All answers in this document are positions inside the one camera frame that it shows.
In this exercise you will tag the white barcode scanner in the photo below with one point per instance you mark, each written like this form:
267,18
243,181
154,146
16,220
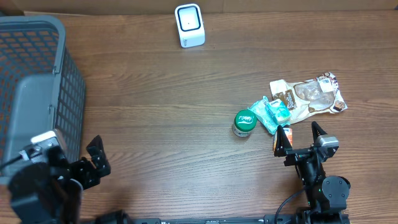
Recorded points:
190,25

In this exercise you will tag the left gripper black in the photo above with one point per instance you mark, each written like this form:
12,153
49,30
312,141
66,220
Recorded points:
84,171

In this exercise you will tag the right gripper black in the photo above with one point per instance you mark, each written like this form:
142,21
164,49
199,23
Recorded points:
296,155

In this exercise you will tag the beige snack pouch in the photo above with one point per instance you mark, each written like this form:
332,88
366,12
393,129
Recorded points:
314,96

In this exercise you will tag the grey plastic basket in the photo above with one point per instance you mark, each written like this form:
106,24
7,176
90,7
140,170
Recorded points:
41,86

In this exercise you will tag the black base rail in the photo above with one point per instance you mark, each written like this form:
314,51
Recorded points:
267,219

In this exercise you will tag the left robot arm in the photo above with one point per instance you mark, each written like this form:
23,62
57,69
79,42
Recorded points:
50,189

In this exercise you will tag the orange Kleenex tissue pack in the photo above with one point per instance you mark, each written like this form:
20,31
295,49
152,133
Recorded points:
288,132

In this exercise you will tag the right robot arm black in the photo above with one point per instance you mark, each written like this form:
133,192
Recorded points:
326,195

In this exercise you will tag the teal wipes packet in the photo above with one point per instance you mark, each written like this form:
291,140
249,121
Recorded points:
263,114

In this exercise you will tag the green lid jar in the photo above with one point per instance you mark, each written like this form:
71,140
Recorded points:
244,123

